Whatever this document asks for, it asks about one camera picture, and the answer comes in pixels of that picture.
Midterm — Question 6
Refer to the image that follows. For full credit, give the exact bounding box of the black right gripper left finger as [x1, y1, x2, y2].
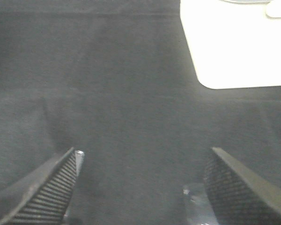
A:
[0, 148, 85, 225]

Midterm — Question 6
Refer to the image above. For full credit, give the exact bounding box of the clear tape strip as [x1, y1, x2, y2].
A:
[183, 183, 218, 225]

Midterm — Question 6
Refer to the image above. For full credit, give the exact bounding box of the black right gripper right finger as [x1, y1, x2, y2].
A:
[204, 147, 281, 225]

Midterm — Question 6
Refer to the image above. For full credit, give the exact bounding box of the white plastic storage box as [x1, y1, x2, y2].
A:
[180, 0, 281, 90]

